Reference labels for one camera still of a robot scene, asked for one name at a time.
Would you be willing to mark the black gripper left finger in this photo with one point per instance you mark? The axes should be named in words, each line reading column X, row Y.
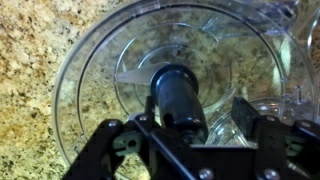
column 149, row 113

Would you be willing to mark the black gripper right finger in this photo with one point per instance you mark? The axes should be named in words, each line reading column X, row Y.
column 244, row 115

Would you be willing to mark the black grinding blade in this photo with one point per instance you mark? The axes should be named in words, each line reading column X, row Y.
column 174, row 89

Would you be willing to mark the clear plastic blender bowl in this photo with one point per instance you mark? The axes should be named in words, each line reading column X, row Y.
column 256, row 49

